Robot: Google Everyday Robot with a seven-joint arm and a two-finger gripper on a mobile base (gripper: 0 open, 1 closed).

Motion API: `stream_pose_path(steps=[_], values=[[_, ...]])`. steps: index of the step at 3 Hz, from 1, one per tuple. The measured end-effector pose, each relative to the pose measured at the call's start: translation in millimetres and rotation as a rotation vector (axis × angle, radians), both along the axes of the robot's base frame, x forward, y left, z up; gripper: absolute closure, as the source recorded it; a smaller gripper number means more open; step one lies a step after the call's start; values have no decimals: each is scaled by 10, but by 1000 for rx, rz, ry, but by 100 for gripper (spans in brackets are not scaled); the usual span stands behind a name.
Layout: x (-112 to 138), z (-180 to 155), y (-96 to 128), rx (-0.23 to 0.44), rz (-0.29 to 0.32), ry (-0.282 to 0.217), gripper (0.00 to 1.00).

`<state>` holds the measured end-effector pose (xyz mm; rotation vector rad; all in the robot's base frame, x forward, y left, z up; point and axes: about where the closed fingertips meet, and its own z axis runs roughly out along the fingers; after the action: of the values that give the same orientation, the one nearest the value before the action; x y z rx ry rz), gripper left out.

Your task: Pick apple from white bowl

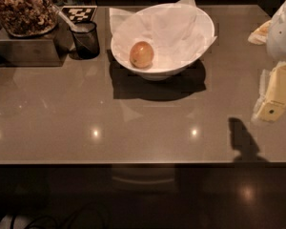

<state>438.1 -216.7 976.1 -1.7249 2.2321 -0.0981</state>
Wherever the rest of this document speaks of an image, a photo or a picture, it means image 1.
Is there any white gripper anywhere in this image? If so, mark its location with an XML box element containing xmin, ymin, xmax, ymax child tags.
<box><xmin>252</xmin><ymin>0</ymin><xmax>286</xmax><ymax>123</ymax></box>

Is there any red yellow apple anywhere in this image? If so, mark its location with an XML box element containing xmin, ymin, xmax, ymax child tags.
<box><xmin>130</xmin><ymin>41</ymin><xmax>154</xmax><ymax>69</ymax></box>

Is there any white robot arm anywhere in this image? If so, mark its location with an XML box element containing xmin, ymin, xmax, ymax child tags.
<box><xmin>248</xmin><ymin>0</ymin><xmax>286</xmax><ymax>123</ymax></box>

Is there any white paper sheet in bowl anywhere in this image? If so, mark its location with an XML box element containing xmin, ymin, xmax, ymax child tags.
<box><xmin>109</xmin><ymin>0</ymin><xmax>218</xmax><ymax>70</ymax></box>

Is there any white ceramic bowl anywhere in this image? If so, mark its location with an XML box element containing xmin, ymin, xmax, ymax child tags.
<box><xmin>110</xmin><ymin>2</ymin><xmax>216</xmax><ymax>82</ymax></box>

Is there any black mesh cup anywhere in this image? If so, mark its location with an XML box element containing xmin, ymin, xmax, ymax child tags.
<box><xmin>71</xmin><ymin>21</ymin><xmax>100</xmax><ymax>59</ymax></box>

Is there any white plastic spoon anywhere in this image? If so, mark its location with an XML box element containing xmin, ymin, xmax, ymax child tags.
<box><xmin>51</xmin><ymin>5</ymin><xmax>84</xmax><ymax>32</ymax></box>

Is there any black white marker tag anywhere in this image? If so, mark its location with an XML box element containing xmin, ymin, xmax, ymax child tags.
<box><xmin>61</xmin><ymin>6</ymin><xmax>97</xmax><ymax>22</ymax></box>

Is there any grey metal box stand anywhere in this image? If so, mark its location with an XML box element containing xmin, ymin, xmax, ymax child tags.
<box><xmin>0</xmin><ymin>24</ymin><xmax>73</xmax><ymax>67</ymax></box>

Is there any black floor cable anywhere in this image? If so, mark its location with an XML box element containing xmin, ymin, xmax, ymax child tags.
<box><xmin>9</xmin><ymin>200</ymin><xmax>109</xmax><ymax>229</ymax></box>

